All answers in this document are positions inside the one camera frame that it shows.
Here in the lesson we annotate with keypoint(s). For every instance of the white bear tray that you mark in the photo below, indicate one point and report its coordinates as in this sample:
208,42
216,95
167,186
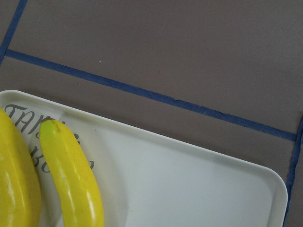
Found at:
149,180

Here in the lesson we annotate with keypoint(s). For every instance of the yellow banana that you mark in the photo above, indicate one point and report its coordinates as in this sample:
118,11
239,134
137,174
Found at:
74,180

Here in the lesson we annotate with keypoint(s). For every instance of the yellow banana carried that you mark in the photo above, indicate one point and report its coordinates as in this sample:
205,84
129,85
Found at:
20,193

